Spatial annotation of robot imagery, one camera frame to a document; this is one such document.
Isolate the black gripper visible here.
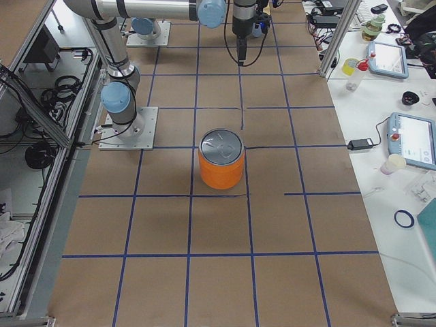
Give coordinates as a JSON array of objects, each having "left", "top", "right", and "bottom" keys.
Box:
[{"left": 232, "top": 0, "right": 257, "bottom": 37}]

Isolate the light blue cup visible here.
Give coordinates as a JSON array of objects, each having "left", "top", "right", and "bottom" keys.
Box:
[{"left": 251, "top": 24, "right": 262, "bottom": 37}]

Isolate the yellow tape roll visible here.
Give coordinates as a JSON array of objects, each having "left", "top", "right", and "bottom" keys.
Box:
[{"left": 341, "top": 58, "right": 359, "bottom": 76}]

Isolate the squeeze bottle red cap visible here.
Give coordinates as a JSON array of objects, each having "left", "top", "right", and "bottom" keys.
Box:
[{"left": 345, "top": 59, "right": 369, "bottom": 91}]

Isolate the orange can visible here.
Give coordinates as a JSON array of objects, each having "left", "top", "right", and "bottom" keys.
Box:
[{"left": 198, "top": 129, "right": 245, "bottom": 189}]

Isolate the far teach pendant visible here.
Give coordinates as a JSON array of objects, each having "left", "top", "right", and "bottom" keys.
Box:
[{"left": 367, "top": 41, "right": 409, "bottom": 79}]

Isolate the teach pendant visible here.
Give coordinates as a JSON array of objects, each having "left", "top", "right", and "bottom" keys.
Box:
[
  {"left": 387, "top": 112, "right": 435, "bottom": 170},
  {"left": 367, "top": 41, "right": 409, "bottom": 79}
]

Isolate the black power adapter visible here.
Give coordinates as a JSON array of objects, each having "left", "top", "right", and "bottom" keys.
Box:
[{"left": 347, "top": 138, "right": 375, "bottom": 151}]

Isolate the black bowl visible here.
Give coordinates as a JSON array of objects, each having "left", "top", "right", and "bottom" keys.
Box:
[{"left": 401, "top": 91, "right": 420, "bottom": 106}]

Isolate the near teach pendant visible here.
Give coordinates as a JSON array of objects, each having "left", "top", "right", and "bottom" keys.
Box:
[{"left": 387, "top": 112, "right": 435, "bottom": 170}]

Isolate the white rag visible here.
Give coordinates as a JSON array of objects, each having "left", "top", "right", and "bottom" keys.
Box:
[{"left": 1, "top": 211, "right": 25, "bottom": 256}]

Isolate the aluminium frame post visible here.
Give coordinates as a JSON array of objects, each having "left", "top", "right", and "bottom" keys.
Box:
[{"left": 318, "top": 0, "right": 361, "bottom": 77}]

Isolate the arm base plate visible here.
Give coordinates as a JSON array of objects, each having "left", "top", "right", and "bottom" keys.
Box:
[
  {"left": 127, "top": 18, "right": 171, "bottom": 48},
  {"left": 98, "top": 107, "right": 158, "bottom": 151}
]

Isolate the blue tape ring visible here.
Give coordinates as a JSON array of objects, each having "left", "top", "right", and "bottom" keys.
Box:
[{"left": 394, "top": 210, "right": 416, "bottom": 229}]

